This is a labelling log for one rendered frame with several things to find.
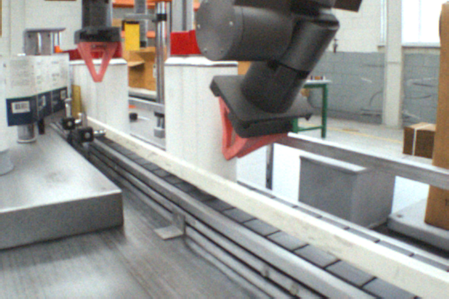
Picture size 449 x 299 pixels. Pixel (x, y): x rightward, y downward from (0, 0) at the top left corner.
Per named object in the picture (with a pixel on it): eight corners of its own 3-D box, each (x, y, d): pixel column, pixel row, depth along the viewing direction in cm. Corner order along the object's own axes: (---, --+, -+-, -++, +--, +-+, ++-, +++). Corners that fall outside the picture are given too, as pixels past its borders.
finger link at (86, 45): (83, 83, 67) (82, 30, 65) (74, 82, 73) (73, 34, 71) (119, 82, 71) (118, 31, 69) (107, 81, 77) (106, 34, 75)
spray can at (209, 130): (191, 186, 52) (188, 27, 48) (225, 180, 54) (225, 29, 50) (207, 198, 47) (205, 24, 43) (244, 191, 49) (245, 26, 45)
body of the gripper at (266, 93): (204, 88, 41) (231, 30, 36) (277, 85, 46) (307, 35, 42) (233, 134, 37) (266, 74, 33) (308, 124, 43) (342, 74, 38)
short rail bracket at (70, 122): (63, 154, 89) (59, 103, 87) (88, 151, 92) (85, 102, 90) (66, 156, 86) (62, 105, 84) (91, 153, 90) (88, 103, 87)
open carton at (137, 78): (115, 87, 365) (115, 49, 358) (155, 85, 393) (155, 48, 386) (134, 90, 337) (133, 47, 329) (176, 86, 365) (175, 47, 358)
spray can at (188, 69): (177, 176, 56) (174, 30, 52) (208, 171, 59) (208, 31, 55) (195, 186, 52) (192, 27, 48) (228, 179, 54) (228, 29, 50)
